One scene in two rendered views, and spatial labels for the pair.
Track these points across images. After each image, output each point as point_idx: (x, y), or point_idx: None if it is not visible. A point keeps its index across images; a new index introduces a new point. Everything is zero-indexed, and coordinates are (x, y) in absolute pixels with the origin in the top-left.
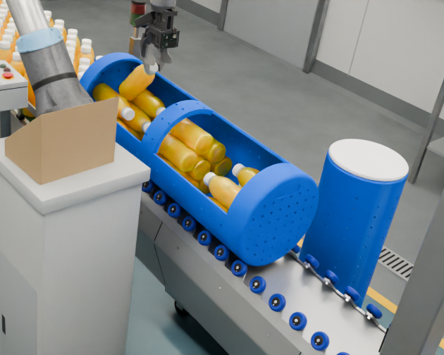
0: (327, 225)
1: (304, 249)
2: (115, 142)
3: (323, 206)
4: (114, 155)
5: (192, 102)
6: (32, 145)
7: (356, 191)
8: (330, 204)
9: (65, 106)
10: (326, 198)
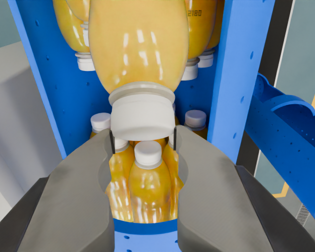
0: (276, 158)
1: (263, 119)
2: (2, 198)
3: (288, 160)
4: None
5: (165, 241)
6: None
7: (305, 205)
8: (289, 171)
9: None
10: (294, 167)
